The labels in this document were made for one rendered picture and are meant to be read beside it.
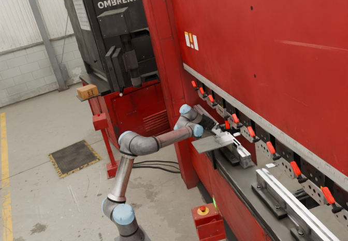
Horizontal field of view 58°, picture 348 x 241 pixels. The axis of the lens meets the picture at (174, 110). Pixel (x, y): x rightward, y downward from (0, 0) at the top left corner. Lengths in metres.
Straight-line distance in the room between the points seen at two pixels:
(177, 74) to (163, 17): 0.53
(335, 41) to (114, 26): 2.18
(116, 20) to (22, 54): 5.86
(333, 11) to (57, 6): 7.93
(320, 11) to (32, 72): 8.00
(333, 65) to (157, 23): 1.95
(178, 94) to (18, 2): 6.16
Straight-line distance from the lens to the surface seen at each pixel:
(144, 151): 1.78
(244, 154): 2.17
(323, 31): 1.13
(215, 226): 1.96
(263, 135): 1.71
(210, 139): 2.34
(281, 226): 1.80
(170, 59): 2.90
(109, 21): 2.94
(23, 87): 8.74
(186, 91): 3.02
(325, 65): 1.15
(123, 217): 1.84
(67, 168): 4.63
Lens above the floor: 2.15
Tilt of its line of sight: 23 degrees down
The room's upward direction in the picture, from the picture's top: 12 degrees counter-clockwise
